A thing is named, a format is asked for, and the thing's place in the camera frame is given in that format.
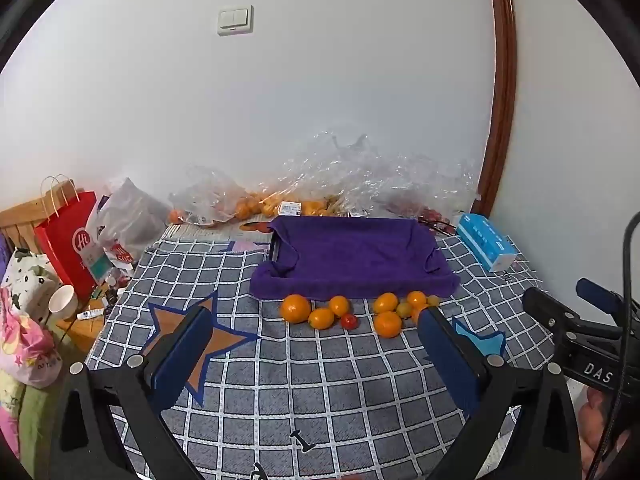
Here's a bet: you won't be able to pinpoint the brown wooden door frame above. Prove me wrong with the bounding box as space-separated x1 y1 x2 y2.
472 0 518 217

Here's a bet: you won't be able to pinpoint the red paper bag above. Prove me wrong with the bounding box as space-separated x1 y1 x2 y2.
34 175 108 303

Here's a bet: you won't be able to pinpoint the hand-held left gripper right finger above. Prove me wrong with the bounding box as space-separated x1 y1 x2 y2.
417 305 583 480

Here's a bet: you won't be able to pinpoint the grey checkered star blanket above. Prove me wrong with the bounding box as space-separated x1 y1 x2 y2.
85 232 571 480

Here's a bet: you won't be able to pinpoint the blue tissue box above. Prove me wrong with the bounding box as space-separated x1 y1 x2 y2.
455 213 517 273

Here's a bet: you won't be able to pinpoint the black eyeglasses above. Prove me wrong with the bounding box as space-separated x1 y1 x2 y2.
417 215 458 236

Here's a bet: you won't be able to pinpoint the grey plastic bag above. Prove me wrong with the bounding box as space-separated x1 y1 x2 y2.
92 177 173 261

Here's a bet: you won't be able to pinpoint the wooden nightstand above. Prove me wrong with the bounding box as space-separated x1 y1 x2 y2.
55 285 126 361

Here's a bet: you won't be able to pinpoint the pile of bagged oranges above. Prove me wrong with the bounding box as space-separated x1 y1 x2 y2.
169 191 336 225

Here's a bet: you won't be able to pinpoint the bagged red cherry tomatoes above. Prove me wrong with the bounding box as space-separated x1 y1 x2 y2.
385 187 458 235

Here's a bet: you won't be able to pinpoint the green bedsheet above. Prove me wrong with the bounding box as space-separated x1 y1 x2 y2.
0 370 76 471

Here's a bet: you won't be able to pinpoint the large orange mandarin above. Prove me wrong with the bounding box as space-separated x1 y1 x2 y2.
373 311 403 338

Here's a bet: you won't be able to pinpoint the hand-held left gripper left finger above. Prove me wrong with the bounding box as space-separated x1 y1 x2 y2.
47 304 221 480

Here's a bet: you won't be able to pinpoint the red and white packet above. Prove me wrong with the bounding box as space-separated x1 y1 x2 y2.
102 240 136 273

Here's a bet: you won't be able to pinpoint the white light switch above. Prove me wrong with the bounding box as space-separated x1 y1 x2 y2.
216 5 254 37

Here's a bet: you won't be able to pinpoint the black cable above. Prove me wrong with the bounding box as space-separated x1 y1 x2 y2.
585 212 640 480

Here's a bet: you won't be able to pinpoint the white floral cloth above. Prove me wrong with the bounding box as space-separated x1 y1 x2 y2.
0 247 61 323

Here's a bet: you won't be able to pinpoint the wooden headboard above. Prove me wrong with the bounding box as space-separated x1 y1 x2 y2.
0 199 56 253

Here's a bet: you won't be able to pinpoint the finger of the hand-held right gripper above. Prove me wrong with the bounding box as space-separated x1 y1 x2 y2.
575 277 626 316
521 287 583 333

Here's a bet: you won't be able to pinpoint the large crumpled clear plastic bag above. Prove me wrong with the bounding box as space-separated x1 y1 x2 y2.
260 130 478 226

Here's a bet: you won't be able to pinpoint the person's right hand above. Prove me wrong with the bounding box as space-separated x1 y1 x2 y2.
575 386 632 480

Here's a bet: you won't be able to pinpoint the large mandarin with stem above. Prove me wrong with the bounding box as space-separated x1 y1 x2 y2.
279 294 312 324

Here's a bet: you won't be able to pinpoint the pink printed bag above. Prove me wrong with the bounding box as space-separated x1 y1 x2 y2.
0 287 63 388

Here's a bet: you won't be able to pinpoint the teal packet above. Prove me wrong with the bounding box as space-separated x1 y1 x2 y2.
82 247 113 283

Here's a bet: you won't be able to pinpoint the purple towel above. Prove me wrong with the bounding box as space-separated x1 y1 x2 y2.
249 216 461 302

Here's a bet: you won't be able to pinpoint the white fruit-print cardboard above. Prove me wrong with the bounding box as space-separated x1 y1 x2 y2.
165 214 273 243

